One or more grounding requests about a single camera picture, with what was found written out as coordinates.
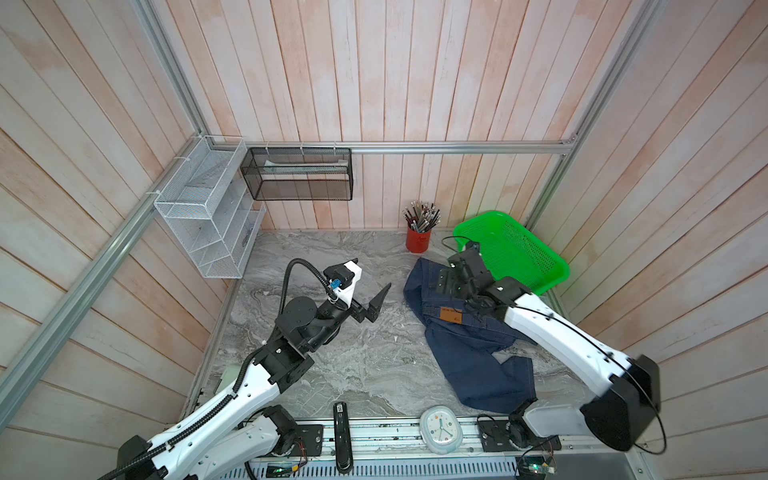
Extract dark blue denim trousers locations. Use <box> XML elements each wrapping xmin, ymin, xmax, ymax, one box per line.
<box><xmin>403</xmin><ymin>258</ymin><xmax>537</xmax><ymax>414</ymax></box>

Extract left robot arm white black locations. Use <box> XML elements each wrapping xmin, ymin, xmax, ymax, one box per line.
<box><xmin>105</xmin><ymin>258</ymin><xmax>390</xmax><ymax>479</ymax></box>

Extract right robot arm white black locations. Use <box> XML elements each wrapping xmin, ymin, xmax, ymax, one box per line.
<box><xmin>438</xmin><ymin>247</ymin><xmax>661</xmax><ymax>452</ymax></box>

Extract green plastic basket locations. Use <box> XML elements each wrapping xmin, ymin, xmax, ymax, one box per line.
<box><xmin>453</xmin><ymin>211</ymin><xmax>570</xmax><ymax>295</ymax></box>

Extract red pencil cup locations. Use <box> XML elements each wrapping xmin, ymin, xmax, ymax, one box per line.
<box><xmin>403</xmin><ymin>201</ymin><xmax>441</xmax><ymax>254</ymax></box>

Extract white round clock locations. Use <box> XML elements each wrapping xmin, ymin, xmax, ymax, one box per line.
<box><xmin>419</xmin><ymin>405</ymin><xmax>463</xmax><ymax>455</ymax></box>

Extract black remote control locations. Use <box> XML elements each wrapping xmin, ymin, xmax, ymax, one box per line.
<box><xmin>333</xmin><ymin>402</ymin><xmax>354</xmax><ymax>474</ymax></box>

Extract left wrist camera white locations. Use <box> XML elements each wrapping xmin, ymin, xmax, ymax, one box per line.
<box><xmin>323</xmin><ymin>258</ymin><xmax>362</xmax><ymax>308</ymax></box>

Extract aluminium front rail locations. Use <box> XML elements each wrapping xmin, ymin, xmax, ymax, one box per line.
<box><xmin>149</xmin><ymin>413</ymin><xmax>652</xmax><ymax>480</ymax></box>

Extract black mesh wall basket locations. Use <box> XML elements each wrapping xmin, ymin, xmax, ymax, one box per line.
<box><xmin>240</xmin><ymin>146</ymin><xmax>354</xmax><ymax>201</ymax></box>

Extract white wire mesh shelf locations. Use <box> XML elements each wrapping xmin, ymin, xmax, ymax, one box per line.
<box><xmin>154</xmin><ymin>135</ymin><xmax>266</xmax><ymax>279</ymax></box>

